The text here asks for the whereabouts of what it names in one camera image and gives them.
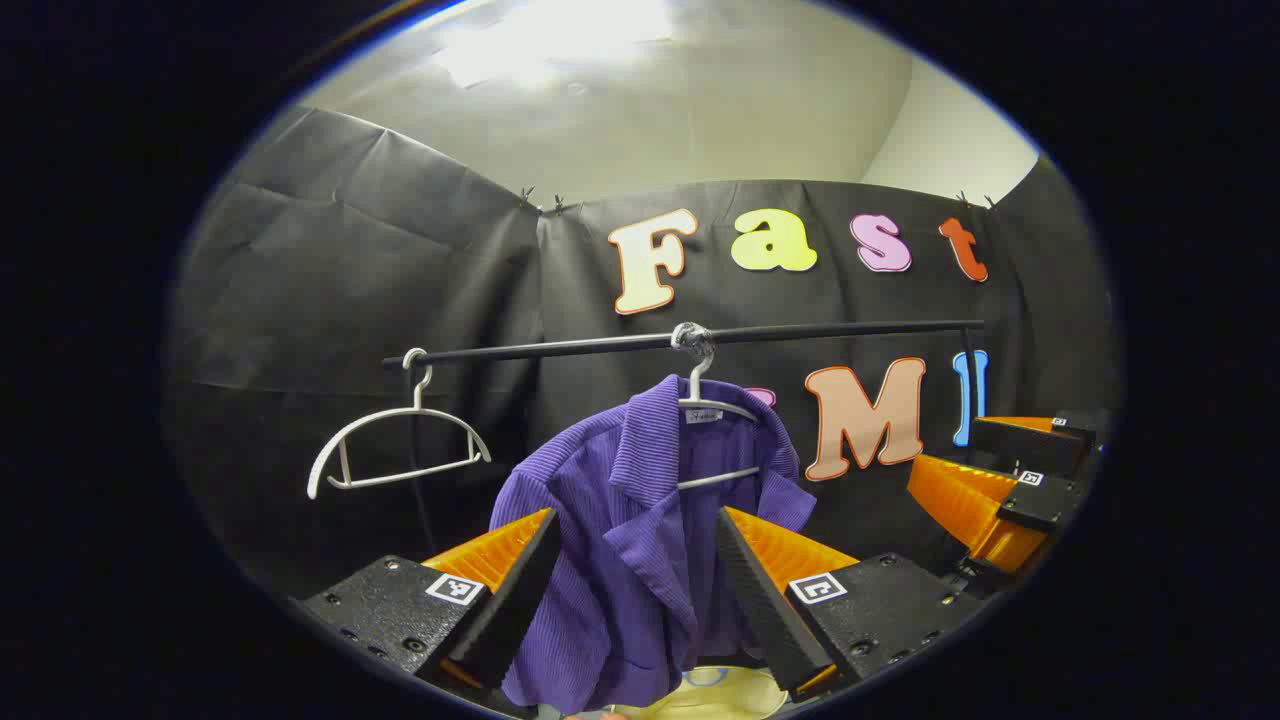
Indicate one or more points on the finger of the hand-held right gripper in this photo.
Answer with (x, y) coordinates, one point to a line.
(960, 505)
(1030, 445)

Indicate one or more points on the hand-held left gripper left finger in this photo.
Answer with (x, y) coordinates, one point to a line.
(515, 600)

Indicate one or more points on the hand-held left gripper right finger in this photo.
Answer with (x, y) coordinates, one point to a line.
(765, 600)

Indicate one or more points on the cream laundry hamper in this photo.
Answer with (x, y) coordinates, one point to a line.
(720, 700)

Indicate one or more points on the purple ribbed shirt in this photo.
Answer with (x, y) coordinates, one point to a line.
(640, 560)

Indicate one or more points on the white plastic hanger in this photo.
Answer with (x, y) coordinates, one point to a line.
(400, 415)
(697, 385)

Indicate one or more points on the black clothes rack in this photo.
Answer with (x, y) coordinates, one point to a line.
(560, 347)

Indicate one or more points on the black backdrop cloth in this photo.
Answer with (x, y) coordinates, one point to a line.
(350, 300)

